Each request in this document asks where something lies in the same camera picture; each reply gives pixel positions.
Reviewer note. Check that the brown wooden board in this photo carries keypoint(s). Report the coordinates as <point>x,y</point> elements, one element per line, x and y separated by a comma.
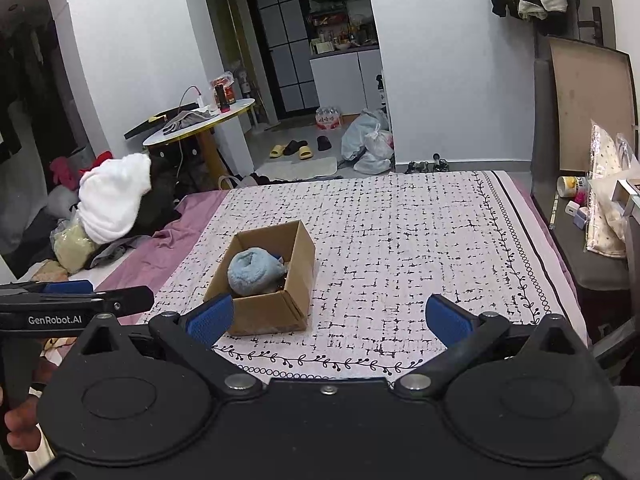
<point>590,100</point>

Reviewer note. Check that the black flat board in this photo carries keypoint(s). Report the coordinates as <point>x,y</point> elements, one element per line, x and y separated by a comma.
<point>140,130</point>

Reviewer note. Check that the white standing fan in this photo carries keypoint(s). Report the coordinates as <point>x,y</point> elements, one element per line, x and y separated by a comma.
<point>243,82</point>

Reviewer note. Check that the water bottle pack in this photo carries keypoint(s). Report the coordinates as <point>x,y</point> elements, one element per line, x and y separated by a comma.
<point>329,119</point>

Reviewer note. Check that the yellow slipper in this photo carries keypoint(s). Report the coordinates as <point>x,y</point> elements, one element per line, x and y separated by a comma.
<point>304,152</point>
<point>278,151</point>

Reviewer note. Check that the small purple box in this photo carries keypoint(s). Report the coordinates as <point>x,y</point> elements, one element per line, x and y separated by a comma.
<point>581,219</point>

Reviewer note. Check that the grey cloth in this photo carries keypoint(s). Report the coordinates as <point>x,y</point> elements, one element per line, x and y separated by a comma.
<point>187,120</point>

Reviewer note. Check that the light blue fluffy cloth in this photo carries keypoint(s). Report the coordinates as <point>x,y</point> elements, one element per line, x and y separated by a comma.
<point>252,270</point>

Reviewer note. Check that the crumpled grey garment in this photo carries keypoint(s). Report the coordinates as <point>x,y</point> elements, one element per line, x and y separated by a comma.
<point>115,252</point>

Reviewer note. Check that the red cloth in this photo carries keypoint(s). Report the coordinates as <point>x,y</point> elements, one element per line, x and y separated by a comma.
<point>62,167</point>

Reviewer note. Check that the pale blue plastic bag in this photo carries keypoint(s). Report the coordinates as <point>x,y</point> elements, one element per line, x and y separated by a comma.
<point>357,132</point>

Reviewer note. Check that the black slipper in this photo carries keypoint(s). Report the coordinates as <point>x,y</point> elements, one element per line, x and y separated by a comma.
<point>324,143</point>
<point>294,146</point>

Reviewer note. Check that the yellow white tub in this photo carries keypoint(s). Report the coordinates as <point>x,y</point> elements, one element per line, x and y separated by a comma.
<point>570,186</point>

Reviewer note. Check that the red black box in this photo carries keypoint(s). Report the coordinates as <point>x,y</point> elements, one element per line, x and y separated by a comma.
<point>227,95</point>

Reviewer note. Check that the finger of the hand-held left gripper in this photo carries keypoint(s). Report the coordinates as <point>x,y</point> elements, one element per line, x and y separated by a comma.
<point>127,300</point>
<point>67,287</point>

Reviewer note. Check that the cream cloth bundle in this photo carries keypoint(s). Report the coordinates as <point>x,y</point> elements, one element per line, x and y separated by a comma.
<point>72,250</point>

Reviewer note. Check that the dark clothes heap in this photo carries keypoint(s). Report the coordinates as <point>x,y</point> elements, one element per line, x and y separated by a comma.
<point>260,179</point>

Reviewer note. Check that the pink bed sheet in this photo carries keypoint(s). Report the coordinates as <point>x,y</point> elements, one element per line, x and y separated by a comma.
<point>165,250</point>

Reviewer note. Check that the white plastic bag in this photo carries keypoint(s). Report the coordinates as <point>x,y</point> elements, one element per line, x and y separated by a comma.
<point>377,145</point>

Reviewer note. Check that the round yellow-edged table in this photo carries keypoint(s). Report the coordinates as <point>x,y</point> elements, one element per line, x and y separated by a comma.
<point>230,112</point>

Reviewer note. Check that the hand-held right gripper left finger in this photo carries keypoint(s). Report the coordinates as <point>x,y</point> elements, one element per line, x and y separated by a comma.
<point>212,317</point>

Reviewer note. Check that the dark grey bedside bench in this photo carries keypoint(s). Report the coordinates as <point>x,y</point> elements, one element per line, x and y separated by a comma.
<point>595,270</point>

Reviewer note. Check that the person's left hand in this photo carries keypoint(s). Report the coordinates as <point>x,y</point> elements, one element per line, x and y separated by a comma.
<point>22,425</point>

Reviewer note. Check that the cluttered kitchen shelf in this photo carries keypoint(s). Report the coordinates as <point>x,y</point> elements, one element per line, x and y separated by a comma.
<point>340,25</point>

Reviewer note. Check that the white fluffy blanket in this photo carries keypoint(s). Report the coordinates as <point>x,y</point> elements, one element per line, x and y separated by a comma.
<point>112,200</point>

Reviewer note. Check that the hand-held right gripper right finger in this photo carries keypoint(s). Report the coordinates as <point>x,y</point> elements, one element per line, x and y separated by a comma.
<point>447,322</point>

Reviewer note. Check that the black clothes pile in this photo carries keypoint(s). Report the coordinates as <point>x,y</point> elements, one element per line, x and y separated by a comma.
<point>160,200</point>

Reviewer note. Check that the dark hanging clothes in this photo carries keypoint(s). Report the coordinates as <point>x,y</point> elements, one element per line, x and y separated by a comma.
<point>25,85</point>

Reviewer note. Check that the black framed glass door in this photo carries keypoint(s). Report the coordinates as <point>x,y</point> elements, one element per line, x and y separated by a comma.
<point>285,50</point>

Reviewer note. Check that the small pink item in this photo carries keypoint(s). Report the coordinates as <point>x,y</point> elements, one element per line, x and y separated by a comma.
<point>580,199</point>

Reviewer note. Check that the dotted pillow in clear bag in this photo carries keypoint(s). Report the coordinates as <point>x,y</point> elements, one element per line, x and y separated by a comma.
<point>607,200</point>

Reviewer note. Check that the brown cardboard box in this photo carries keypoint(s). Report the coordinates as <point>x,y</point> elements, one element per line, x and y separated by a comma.
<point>295,270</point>

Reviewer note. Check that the white cabinet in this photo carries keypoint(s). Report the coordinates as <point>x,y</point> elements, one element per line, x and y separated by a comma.
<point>340,80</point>

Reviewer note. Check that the grey padded headboard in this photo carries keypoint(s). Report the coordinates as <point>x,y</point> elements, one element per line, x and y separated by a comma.
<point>542,135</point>

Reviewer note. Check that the white black printed bedspread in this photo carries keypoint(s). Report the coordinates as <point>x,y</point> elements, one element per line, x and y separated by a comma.
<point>400,240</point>

